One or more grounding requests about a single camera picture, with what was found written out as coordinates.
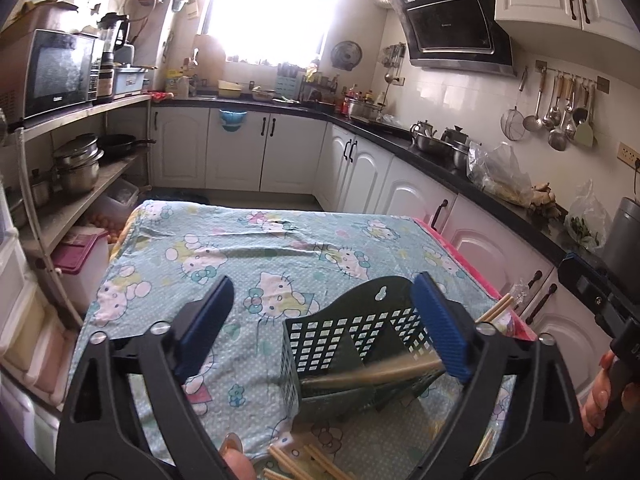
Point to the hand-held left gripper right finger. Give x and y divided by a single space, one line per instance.
440 325

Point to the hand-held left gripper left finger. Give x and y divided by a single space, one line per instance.
207 325

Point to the sleeved wooden chopsticks pair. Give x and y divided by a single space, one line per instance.
370 374
492 309
325 462
482 447
272 475
285 462

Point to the green plastic utensil basket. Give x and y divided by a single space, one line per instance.
340 340

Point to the person's right hand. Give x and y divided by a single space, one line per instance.
596 400

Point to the person's left hand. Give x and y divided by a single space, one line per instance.
240 467

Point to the grey canister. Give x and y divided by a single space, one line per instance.
622 235

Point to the plastic bag with greens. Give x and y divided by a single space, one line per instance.
587 220

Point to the cartoon cat printed blanket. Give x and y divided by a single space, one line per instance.
300 240

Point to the ginger root pile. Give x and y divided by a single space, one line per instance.
547 202

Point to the pink lidded storage box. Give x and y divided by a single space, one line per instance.
80 265

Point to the clear plastic bag with food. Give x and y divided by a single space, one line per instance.
500 175

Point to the hanging pale green spatula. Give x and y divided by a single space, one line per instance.
585 135

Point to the hanging steel spoon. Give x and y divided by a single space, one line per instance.
557 141
550 119

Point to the metal shelf rack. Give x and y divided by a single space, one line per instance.
115 167

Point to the pastel plastic drawer unit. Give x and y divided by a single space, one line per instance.
25 340

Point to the white lower kitchen cabinets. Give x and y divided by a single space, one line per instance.
290 155

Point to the steel kettle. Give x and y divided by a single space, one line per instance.
424 129
454 135

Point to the black countertop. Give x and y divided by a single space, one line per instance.
390 137

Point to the black frying pan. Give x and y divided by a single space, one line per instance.
120 144

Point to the stacked steel pots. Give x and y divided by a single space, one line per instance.
77 165

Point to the hanging steel ladle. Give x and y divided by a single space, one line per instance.
532 122

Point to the blue hanging basin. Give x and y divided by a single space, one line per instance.
232 119

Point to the steel stock pot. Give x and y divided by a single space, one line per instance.
362 109

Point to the yellow dish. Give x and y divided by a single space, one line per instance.
230 89

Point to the sauce bottles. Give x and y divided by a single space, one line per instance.
357 95

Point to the blue-grey storage tray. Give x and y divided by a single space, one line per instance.
130 82

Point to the teal knife holder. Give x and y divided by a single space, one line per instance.
287 80

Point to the hanging spoons by hood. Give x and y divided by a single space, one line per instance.
392 60

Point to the pale wooden cutting board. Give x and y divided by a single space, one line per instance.
210 50

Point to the black microwave oven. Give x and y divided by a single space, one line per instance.
55 72

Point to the black range hood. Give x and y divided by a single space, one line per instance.
450 25

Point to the kitchen window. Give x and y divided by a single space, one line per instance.
270 10

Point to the cardboard box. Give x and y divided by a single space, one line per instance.
40 22

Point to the wall power socket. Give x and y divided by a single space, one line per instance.
629 155

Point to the wall utensil rail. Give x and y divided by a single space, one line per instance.
542 66

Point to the small round wall fan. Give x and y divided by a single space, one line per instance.
346 55

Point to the teal wall organizer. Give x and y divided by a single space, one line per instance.
182 0

